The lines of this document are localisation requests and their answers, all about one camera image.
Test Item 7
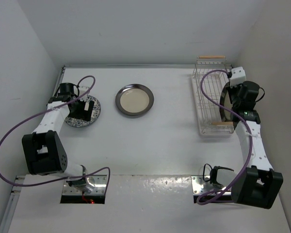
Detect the black checkered rim plate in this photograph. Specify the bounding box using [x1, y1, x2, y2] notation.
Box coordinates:
[219, 82, 237, 129]

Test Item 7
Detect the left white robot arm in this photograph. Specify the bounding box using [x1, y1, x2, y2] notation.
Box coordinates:
[22, 83, 95, 194]

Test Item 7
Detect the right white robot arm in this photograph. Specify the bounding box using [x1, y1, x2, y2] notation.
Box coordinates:
[209, 81, 283, 209]

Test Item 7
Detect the blue floral plate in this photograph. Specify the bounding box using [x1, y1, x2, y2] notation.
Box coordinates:
[65, 95, 101, 128]

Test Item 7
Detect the dark rimmed cream plate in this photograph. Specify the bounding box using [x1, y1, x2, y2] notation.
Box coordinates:
[115, 83, 155, 117]

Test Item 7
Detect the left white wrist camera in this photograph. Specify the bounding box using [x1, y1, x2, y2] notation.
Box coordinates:
[78, 86, 89, 96]

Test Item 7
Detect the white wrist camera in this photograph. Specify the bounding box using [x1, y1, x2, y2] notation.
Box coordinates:
[229, 67, 246, 87]
[78, 86, 89, 96]

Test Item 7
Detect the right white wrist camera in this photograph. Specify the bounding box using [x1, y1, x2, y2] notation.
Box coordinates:
[229, 67, 246, 87]

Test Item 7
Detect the white wire dish rack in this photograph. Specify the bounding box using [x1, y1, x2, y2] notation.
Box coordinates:
[194, 55, 232, 124]

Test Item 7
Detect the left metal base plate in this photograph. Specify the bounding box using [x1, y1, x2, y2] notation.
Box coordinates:
[62, 175, 109, 196]

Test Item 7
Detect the metal base plate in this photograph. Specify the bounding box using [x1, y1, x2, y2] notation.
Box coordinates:
[191, 176, 233, 195]
[62, 175, 109, 196]

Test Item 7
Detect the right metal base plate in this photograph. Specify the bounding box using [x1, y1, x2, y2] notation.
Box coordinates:
[191, 176, 233, 195]

